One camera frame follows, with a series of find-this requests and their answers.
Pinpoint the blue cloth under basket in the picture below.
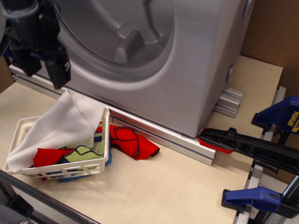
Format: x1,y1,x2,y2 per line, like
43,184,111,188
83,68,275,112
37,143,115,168
60,152,112,182

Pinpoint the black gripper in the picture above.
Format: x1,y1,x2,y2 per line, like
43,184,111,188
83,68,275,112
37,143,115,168
2,0,71,89

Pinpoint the grey toy laundry machine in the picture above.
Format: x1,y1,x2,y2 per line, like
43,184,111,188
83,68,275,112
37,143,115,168
54,0,254,137

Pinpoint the black table frame bar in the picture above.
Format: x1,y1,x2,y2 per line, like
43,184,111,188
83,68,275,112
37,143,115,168
0,170,97,224

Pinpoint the blue clamp handle lower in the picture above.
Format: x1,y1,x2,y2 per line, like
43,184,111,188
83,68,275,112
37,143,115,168
221,186,299,219

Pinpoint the long aluminium rail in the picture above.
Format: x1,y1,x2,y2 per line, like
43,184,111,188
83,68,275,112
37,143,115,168
9,65,216,166

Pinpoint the grey cloth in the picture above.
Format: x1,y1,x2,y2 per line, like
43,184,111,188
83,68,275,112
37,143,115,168
6,91,105,172

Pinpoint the cardboard box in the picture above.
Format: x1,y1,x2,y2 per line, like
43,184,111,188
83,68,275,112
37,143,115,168
241,0,299,96

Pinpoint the blue Irwin clamp upper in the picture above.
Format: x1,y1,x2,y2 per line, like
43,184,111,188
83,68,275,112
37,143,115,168
251,96,299,134

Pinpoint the red cloth on table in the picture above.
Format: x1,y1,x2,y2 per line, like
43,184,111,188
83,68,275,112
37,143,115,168
109,124,160,160

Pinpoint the red cloth in basket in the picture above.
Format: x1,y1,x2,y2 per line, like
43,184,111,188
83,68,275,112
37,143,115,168
33,148,72,168

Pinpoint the short aluminium rail block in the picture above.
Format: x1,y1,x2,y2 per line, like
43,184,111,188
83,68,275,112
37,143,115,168
213,87,244,118

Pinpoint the green cloth in basket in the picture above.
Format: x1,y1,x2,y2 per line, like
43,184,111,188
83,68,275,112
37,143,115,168
63,140,105,162

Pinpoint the black red clamp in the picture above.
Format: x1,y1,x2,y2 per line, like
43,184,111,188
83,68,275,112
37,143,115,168
199,128,299,175

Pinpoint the white plastic basket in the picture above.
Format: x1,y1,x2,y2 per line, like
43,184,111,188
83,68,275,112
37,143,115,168
4,108,110,181

